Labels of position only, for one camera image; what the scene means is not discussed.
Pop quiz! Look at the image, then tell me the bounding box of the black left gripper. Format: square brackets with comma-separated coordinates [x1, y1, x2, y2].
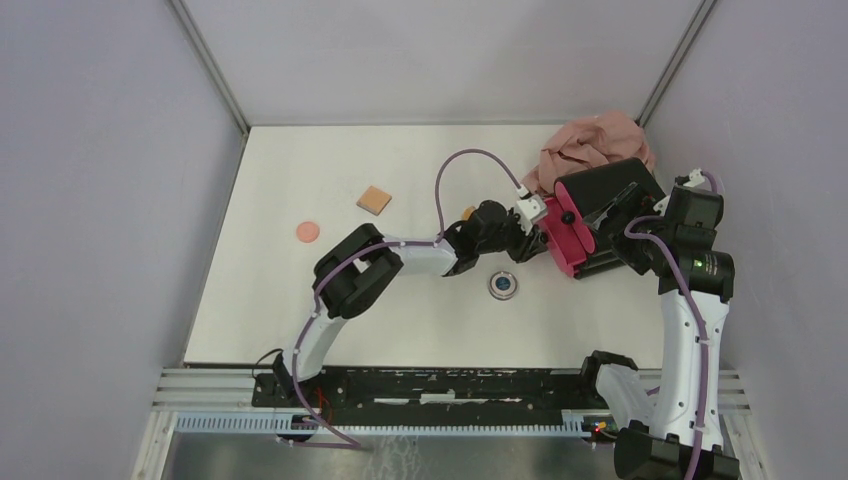
[478, 211, 549, 265]

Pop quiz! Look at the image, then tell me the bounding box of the pink drawer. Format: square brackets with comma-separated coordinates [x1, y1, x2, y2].
[560, 264, 580, 279]
[541, 196, 590, 270]
[554, 181, 596, 258]

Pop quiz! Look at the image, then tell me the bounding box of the pink top drawer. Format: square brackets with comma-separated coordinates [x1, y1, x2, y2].
[554, 181, 596, 258]

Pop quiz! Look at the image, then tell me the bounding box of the orange teardrop sponge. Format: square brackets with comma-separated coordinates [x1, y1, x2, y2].
[461, 206, 476, 221]

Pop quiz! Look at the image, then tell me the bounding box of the black drawer organizer case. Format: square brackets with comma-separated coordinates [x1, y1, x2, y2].
[554, 158, 665, 279]

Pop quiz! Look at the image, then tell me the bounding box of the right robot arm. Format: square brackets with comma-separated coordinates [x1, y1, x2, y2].
[577, 182, 741, 479]

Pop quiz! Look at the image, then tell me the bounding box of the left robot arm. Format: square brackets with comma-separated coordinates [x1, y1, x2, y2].
[272, 195, 547, 407]

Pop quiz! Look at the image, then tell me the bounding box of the square tan makeup sponge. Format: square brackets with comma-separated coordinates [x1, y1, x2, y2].
[356, 186, 392, 216]

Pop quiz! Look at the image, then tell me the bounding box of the round clear powder jar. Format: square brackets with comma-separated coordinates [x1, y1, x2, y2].
[487, 271, 519, 301]

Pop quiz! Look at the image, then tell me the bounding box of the pink bottom drawer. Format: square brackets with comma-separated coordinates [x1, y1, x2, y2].
[560, 264, 580, 279]

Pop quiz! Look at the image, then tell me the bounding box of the pink crumpled cloth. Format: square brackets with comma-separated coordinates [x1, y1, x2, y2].
[522, 110, 657, 194]

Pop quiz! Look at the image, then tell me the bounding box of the round pink powder puff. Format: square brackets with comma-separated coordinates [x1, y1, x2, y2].
[295, 221, 321, 244]

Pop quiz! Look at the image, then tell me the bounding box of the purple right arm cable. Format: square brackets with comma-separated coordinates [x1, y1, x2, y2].
[623, 169, 723, 480]

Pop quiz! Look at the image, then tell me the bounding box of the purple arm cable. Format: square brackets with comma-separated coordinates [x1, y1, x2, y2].
[284, 148, 528, 452]
[623, 169, 723, 480]

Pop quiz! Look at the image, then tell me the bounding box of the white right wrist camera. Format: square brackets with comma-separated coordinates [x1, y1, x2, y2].
[675, 168, 719, 193]

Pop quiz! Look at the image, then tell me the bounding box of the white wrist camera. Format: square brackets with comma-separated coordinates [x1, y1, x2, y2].
[513, 185, 548, 235]
[675, 168, 719, 193]

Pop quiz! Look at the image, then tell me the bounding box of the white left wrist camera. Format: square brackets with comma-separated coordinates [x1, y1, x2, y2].
[513, 185, 548, 235]

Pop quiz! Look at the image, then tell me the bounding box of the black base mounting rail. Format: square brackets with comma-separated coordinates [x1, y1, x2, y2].
[251, 365, 621, 429]

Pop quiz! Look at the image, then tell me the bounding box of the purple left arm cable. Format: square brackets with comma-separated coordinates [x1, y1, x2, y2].
[284, 148, 528, 452]

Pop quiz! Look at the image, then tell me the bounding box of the aluminium frame rail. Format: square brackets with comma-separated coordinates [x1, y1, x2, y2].
[131, 368, 753, 480]

